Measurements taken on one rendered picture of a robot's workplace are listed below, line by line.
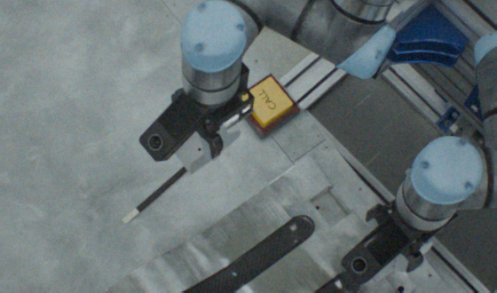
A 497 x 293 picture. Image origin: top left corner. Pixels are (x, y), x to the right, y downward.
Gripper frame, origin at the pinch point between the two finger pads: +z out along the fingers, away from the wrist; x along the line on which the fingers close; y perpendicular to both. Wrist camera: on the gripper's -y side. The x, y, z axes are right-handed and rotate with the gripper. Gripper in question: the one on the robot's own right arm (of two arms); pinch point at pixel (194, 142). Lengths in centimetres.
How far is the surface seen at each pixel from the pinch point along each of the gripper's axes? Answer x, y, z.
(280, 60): 33, 52, 95
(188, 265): -13.5, -11.0, 4.6
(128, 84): 19.0, 0.5, 15.0
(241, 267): -17.8, -4.5, 7.1
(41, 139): 19.3, -16.4, 15.0
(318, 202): -16.4, 11.3, 8.7
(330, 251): -23.9, 7.3, 6.0
